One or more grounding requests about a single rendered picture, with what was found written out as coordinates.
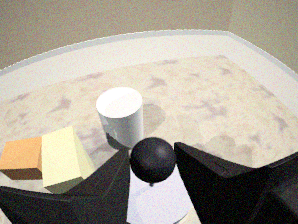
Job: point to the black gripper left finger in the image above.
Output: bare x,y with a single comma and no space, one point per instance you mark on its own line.
102,198

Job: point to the white cylinder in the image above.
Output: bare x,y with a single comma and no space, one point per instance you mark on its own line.
120,112

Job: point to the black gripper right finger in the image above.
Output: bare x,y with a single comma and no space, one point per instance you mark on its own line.
227,193

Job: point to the pale yellow block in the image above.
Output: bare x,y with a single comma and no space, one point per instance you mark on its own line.
65,161

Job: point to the orange block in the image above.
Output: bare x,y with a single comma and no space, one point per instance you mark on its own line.
21,159

